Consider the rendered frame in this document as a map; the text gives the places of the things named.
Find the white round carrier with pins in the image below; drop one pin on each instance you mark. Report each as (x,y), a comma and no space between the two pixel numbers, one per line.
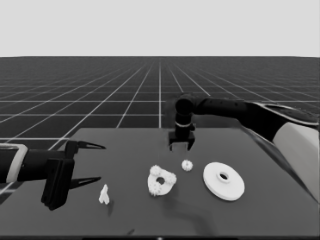
(164,189)

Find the small white T-shaped piece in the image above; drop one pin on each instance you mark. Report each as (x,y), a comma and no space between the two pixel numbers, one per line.
(103,196)

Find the large thick white disc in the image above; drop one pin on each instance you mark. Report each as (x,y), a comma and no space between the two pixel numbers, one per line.
(230,190)

